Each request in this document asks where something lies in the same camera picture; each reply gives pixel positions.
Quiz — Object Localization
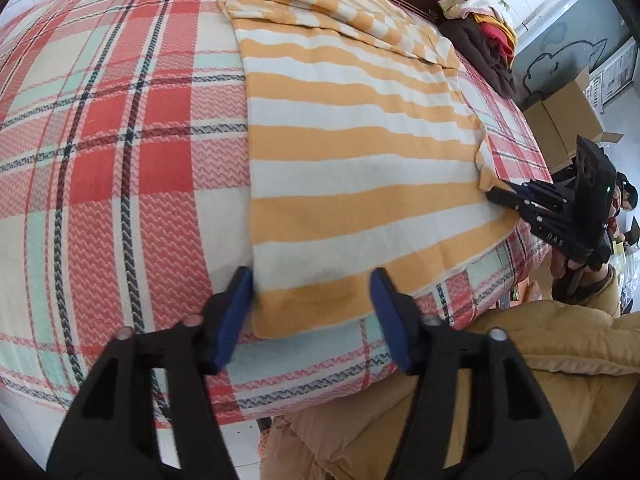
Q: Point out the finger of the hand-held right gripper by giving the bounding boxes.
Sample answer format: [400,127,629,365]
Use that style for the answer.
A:
[509,181,573,204]
[485,187,553,221]

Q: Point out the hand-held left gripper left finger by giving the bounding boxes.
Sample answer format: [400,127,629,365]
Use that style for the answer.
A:
[47,266,256,480]

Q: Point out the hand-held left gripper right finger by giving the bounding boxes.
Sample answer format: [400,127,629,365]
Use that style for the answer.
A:
[370,267,576,480]

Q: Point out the orange white striped garment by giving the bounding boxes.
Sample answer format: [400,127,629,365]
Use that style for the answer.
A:
[207,0,519,339]

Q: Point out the open cardboard box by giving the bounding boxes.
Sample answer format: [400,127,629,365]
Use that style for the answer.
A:
[521,67,624,173]

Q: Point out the dark brown garment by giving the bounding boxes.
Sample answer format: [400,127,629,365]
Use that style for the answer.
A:
[439,18,517,100]

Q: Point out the red garment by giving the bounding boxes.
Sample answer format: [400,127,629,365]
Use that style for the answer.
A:
[479,22,515,59]

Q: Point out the person's tan puffer jacket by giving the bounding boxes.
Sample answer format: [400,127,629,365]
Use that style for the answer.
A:
[258,280,640,480]

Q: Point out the yellow garment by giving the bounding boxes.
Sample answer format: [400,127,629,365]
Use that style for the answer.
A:
[475,9,519,47]

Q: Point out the red plaid bed sheet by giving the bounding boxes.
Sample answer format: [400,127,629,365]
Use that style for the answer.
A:
[0,0,556,429]

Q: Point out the cream white garment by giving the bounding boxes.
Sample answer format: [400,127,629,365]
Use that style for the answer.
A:
[457,0,512,24]

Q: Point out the white printed wall paper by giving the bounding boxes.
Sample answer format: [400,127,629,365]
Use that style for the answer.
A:
[587,41,639,114]

